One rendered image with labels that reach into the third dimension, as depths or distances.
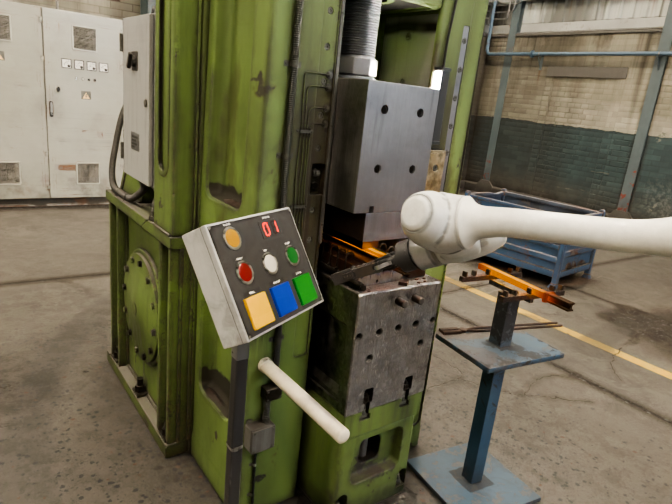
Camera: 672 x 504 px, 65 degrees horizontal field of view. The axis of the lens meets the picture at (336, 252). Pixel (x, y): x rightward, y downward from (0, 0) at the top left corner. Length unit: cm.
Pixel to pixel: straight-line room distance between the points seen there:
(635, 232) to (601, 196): 867
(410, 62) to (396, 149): 47
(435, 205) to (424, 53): 112
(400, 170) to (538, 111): 877
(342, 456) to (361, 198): 91
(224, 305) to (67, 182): 565
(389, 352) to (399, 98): 85
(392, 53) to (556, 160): 818
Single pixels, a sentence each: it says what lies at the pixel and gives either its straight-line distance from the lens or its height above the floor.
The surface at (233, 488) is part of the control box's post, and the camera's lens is 171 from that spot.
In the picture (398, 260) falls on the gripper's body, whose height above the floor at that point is 116.
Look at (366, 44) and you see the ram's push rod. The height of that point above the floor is 168.
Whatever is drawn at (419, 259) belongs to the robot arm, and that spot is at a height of 117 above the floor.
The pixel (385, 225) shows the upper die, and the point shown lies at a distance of 175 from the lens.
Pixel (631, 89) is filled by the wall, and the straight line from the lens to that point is 969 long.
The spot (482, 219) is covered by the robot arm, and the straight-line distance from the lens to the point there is 101.
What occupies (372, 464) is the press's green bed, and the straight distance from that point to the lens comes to 221.
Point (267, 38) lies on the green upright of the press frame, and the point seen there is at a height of 164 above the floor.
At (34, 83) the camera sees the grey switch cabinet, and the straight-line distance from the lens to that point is 665.
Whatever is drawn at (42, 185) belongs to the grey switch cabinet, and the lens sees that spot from 677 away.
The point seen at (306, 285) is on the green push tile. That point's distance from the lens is 141.
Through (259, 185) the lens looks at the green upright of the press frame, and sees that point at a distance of 161.
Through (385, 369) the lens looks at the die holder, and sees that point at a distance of 190.
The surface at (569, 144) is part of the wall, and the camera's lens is 1008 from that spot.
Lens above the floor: 150
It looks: 16 degrees down
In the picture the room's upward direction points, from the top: 6 degrees clockwise
